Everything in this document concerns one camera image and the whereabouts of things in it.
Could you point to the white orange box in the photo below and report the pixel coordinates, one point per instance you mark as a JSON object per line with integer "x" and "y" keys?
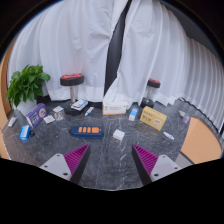
{"x": 115, "y": 108}

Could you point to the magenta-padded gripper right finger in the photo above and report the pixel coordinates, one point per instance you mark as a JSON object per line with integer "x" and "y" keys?
{"x": 164, "y": 165}

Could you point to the green potted plant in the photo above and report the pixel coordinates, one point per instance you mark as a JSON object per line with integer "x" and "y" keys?
{"x": 28, "y": 83}

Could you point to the small white item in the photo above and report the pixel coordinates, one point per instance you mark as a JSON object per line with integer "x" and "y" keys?
{"x": 181, "y": 113}

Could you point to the small white tube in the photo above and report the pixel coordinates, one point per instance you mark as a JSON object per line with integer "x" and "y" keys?
{"x": 168, "y": 135}

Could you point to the small white packet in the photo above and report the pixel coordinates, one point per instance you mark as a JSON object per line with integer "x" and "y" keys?
{"x": 12, "y": 121}

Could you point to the white sachet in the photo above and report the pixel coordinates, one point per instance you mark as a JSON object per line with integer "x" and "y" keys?
{"x": 49, "y": 119}

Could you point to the yellow box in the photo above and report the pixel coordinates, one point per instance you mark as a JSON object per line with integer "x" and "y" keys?
{"x": 152, "y": 118}

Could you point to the white curtain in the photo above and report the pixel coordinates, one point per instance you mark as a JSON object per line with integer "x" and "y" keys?
{"x": 73, "y": 43}
{"x": 166, "y": 56}

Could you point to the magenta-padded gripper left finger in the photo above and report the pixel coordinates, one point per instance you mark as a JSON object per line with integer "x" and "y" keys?
{"x": 56, "y": 165}

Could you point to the small purple bottle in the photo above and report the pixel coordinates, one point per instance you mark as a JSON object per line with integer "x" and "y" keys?
{"x": 185, "y": 119}

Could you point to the flat white blue box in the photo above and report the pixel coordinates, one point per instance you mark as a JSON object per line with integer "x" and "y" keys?
{"x": 79, "y": 104}

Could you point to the blister pack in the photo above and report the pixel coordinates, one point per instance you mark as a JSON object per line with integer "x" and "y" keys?
{"x": 58, "y": 116}

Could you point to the white green tube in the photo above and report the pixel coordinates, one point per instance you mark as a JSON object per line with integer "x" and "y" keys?
{"x": 89, "y": 111}

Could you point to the black red dumbbell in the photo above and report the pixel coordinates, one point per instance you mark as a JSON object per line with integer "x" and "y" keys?
{"x": 72, "y": 79}
{"x": 153, "y": 83}

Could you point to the purple box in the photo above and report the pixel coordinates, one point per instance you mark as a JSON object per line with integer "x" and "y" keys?
{"x": 36, "y": 115}

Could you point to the small blue white box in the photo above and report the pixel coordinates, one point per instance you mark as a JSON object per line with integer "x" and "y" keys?
{"x": 133, "y": 114}

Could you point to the white charger block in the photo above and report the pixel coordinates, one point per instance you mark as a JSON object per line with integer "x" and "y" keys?
{"x": 118, "y": 134}

